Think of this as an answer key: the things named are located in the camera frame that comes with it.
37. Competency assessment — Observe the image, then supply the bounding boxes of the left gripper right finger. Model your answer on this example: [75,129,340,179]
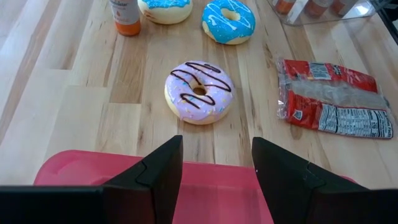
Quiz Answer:
[251,136,369,224]

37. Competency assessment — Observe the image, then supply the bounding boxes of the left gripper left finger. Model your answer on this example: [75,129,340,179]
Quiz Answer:
[103,134,184,224]

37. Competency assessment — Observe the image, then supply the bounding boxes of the red silver candy package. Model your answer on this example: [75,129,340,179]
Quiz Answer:
[275,58,395,140]

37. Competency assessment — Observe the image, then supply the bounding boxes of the pink donut chocolate drizzle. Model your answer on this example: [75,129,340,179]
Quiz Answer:
[164,60,236,126]

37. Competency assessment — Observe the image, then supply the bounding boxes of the blue donut white drizzle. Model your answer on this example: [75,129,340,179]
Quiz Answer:
[201,0,257,45]

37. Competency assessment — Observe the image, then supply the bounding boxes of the blue frosted donut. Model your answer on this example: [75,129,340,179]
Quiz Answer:
[137,0,193,25]

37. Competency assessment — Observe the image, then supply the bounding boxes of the orange food colouring bottle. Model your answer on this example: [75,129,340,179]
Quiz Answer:
[108,0,142,37]

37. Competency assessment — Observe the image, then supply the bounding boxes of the pink translucent plastic tray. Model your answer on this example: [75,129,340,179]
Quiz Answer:
[33,149,357,224]

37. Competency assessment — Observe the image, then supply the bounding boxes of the clear plastic container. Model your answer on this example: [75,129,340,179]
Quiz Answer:
[266,0,392,27]

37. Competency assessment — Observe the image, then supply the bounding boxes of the black metal table frame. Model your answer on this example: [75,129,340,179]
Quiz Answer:
[376,0,398,47]

